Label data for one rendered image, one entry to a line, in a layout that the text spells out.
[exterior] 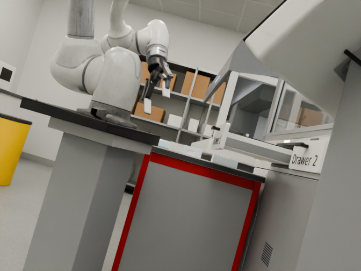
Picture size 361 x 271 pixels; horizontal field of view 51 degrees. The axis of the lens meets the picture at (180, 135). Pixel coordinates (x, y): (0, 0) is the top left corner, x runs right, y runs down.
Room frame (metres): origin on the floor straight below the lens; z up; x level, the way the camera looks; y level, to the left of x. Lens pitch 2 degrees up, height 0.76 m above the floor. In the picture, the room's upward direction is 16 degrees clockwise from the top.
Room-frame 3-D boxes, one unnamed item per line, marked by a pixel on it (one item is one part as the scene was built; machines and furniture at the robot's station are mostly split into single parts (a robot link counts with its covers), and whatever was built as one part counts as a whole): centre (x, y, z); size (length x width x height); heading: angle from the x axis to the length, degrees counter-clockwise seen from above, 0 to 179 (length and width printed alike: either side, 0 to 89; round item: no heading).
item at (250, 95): (3.39, -0.75, 1.13); 1.78 x 1.14 x 0.45; 1
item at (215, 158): (1.90, -0.25, 0.78); 0.12 x 0.08 x 0.04; 90
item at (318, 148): (1.35, -0.45, 0.87); 0.29 x 0.02 x 0.11; 1
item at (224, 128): (1.66, -0.17, 0.87); 0.29 x 0.02 x 0.11; 1
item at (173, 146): (1.84, 0.00, 0.78); 0.07 x 0.07 x 0.04
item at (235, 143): (1.67, -0.38, 0.86); 0.40 x 0.26 x 0.06; 91
